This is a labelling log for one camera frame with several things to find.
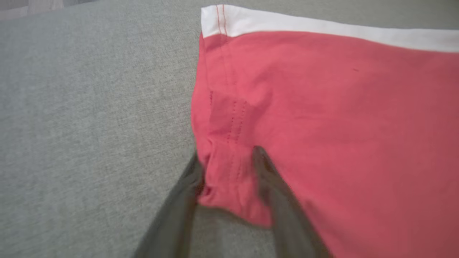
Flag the red shorts with white band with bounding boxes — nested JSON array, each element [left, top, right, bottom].
[[190, 4, 459, 258]]

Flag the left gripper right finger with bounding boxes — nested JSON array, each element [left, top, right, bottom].
[[252, 145, 332, 258]]

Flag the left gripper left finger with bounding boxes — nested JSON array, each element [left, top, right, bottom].
[[134, 153, 205, 258]]

